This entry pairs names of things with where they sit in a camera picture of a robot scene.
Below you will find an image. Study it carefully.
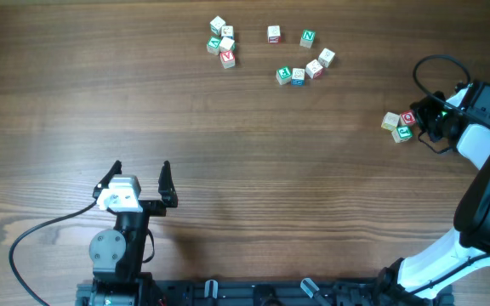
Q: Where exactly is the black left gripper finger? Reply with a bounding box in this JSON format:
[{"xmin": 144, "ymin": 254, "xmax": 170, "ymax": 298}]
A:
[
  {"xmin": 93, "ymin": 160, "xmax": 122, "ymax": 200},
  {"xmin": 158, "ymin": 161, "xmax": 179, "ymax": 207}
]

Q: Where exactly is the red letter wooden block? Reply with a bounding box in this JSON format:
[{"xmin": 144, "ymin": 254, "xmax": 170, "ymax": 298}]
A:
[{"xmin": 400, "ymin": 110, "xmax": 417, "ymax": 127}]

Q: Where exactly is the green J letter block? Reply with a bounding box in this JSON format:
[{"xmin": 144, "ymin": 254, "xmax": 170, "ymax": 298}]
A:
[{"xmin": 391, "ymin": 126, "xmax": 413, "ymax": 143}]

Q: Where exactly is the yellow side picture block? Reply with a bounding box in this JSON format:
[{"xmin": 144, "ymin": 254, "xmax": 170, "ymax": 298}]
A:
[{"xmin": 381, "ymin": 112, "xmax": 400, "ymax": 132}]

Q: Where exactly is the yellow edged picture block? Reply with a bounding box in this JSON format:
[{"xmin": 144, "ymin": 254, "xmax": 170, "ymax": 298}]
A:
[{"xmin": 317, "ymin": 48, "xmax": 335, "ymax": 68}]

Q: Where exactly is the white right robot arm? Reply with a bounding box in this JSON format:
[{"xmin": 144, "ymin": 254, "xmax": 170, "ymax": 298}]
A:
[{"xmin": 372, "ymin": 82, "xmax": 490, "ymax": 305}]

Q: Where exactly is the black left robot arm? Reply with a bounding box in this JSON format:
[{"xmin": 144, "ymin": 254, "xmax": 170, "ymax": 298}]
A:
[{"xmin": 76, "ymin": 161, "xmax": 178, "ymax": 306}]

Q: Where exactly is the snail picture blue block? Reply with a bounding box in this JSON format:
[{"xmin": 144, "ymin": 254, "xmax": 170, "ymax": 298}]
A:
[{"xmin": 291, "ymin": 68, "xmax": 305, "ymax": 87}]

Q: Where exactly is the red V letter block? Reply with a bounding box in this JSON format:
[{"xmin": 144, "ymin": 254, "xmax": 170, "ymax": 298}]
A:
[{"xmin": 219, "ymin": 50, "xmax": 236, "ymax": 69}]

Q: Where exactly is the green N letter block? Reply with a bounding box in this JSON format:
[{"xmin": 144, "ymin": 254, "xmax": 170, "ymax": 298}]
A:
[{"xmin": 299, "ymin": 29, "xmax": 316, "ymax": 48}]

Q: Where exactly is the green A letter block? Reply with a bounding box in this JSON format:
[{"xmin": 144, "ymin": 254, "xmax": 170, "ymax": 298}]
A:
[{"xmin": 206, "ymin": 37, "xmax": 221, "ymax": 55}]

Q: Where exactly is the green Z side block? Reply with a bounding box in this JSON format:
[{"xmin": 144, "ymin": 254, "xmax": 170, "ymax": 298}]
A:
[{"xmin": 219, "ymin": 37, "xmax": 236, "ymax": 52}]

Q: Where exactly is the green E letter block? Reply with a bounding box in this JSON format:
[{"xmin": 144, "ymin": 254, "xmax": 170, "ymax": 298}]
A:
[{"xmin": 276, "ymin": 66, "xmax": 292, "ymax": 85}]

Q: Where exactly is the block with blue side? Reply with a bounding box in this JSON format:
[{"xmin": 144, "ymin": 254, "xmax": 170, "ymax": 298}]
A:
[{"xmin": 220, "ymin": 25, "xmax": 235, "ymax": 39}]

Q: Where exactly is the plain top far-left block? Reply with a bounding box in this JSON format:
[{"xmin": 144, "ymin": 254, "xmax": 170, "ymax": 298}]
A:
[{"xmin": 209, "ymin": 16, "xmax": 226, "ymax": 36}]

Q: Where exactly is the block with red side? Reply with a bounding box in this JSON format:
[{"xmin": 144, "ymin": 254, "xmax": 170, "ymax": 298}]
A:
[{"xmin": 267, "ymin": 25, "xmax": 282, "ymax": 43}]

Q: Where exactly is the black left camera cable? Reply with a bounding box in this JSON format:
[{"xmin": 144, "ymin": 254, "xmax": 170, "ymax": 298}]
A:
[{"xmin": 8, "ymin": 200, "xmax": 100, "ymax": 306}]

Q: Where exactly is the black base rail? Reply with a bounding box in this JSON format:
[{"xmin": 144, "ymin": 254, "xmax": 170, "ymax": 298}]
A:
[{"xmin": 76, "ymin": 277, "xmax": 455, "ymax": 306}]

